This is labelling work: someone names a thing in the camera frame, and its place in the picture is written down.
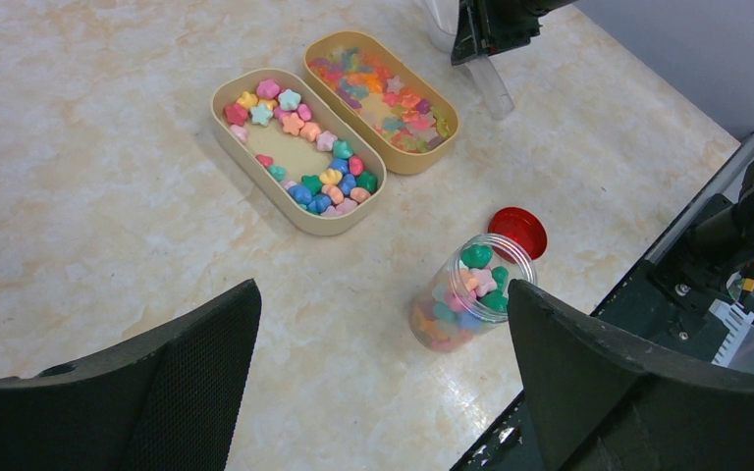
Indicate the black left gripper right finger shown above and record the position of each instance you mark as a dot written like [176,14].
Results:
[601,398]

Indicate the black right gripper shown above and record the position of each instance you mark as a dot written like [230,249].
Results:
[504,25]

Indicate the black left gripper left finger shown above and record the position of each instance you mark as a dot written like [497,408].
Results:
[167,399]

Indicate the clear plastic scoop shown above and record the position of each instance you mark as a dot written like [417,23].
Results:
[442,29]

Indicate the beige tray translucent candies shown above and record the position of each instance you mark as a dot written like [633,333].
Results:
[408,122]

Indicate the beige tray opaque candies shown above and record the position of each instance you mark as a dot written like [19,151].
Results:
[293,153]

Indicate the clear plastic jar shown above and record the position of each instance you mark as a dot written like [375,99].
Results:
[467,297]

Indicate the red jar lid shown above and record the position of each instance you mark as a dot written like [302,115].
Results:
[522,227]

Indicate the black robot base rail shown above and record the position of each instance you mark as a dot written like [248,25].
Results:
[692,293]

